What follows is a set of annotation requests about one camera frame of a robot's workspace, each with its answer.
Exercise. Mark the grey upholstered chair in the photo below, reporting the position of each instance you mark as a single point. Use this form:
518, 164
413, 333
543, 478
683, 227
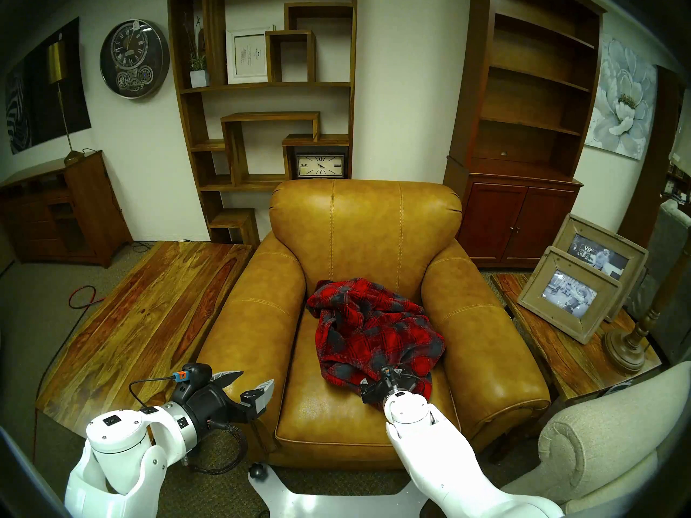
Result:
666, 236

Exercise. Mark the wooden side table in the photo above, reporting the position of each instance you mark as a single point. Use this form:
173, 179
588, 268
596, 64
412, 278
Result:
561, 355

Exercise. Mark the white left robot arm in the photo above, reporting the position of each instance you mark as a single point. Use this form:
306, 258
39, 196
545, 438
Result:
119, 430

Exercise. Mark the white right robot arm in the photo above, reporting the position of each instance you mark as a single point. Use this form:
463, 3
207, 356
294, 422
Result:
432, 457

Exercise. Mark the zebra wall picture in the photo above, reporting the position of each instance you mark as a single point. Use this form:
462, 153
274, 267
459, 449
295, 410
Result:
38, 96

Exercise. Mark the white flower painting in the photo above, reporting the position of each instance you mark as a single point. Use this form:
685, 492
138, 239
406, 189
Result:
621, 101

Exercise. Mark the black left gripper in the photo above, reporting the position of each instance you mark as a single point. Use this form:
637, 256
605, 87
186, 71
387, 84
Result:
202, 398

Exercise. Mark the plant in white pot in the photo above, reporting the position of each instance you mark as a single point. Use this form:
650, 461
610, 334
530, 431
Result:
198, 78

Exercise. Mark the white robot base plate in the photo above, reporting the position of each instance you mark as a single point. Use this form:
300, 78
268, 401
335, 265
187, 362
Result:
334, 505

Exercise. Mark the small rectangular clock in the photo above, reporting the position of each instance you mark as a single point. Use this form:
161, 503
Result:
320, 166

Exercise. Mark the beige fabric armchair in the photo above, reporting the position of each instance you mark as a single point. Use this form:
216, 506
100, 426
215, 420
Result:
604, 447

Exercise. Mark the tan leather armchair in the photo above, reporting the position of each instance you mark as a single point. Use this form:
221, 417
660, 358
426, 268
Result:
351, 225

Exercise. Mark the round gear wall clock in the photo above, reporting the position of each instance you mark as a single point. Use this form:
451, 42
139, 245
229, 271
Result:
135, 58

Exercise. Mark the low wooden console cabinet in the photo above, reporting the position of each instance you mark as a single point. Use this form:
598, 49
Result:
86, 209

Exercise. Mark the open wooden shelf unit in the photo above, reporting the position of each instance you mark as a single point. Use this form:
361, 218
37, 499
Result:
237, 144

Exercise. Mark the large grey picture frame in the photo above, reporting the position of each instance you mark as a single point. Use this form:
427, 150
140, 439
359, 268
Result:
599, 255

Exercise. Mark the striped wood coffee table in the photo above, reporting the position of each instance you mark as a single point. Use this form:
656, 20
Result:
146, 317

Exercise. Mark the red plaid blanket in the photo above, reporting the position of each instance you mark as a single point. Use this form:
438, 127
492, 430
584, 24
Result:
372, 328

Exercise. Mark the dark wood bookcase cabinet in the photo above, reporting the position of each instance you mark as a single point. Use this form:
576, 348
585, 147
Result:
518, 220

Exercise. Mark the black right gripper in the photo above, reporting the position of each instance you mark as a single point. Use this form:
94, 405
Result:
397, 379

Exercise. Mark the small grey picture frame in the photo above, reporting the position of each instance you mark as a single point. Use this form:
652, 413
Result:
567, 295

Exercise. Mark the gold shade lamp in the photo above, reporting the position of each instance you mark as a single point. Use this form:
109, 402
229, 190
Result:
55, 61

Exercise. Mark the white framed certificate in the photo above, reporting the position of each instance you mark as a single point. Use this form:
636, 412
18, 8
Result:
247, 55

